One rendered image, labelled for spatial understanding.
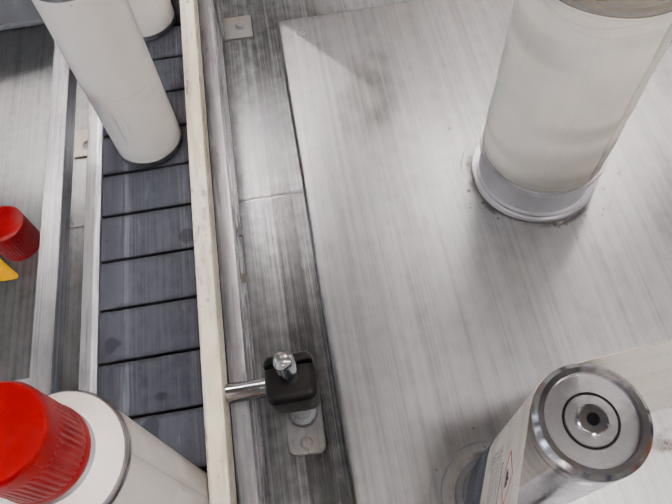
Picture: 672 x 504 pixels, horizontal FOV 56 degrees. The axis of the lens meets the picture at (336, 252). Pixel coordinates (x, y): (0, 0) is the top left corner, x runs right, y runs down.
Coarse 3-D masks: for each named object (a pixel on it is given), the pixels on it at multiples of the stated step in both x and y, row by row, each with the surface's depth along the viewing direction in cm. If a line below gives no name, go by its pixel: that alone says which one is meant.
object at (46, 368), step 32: (64, 64) 43; (64, 96) 42; (64, 128) 41; (64, 160) 40; (64, 192) 39; (64, 224) 38; (64, 256) 37; (64, 288) 36; (64, 320) 36; (32, 352) 33; (32, 384) 33
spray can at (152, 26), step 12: (132, 0) 52; (144, 0) 52; (156, 0) 53; (168, 0) 55; (144, 12) 53; (156, 12) 54; (168, 12) 55; (144, 24) 54; (156, 24) 54; (168, 24) 56; (144, 36) 55; (156, 36) 55
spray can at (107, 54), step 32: (32, 0) 36; (64, 0) 35; (96, 0) 36; (64, 32) 37; (96, 32) 38; (128, 32) 39; (96, 64) 40; (128, 64) 41; (96, 96) 42; (128, 96) 42; (160, 96) 45; (128, 128) 45; (160, 128) 46; (128, 160) 49; (160, 160) 49
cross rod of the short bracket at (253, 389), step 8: (232, 384) 37; (240, 384) 37; (248, 384) 37; (256, 384) 37; (264, 384) 37; (224, 392) 37; (232, 392) 37; (240, 392) 37; (248, 392) 37; (256, 392) 37; (264, 392) 37; (232, 400) 37; (240, 400) 37; (248, 400) 38
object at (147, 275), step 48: (144, 192) 48; (144, 240) 46; (192, 240) 46; (144, 288) 44; (192, 288) 44; (144, 336) 42; (192, 336) 42; (144, 384) 41; (192, 384) 41; (192, 432) 39
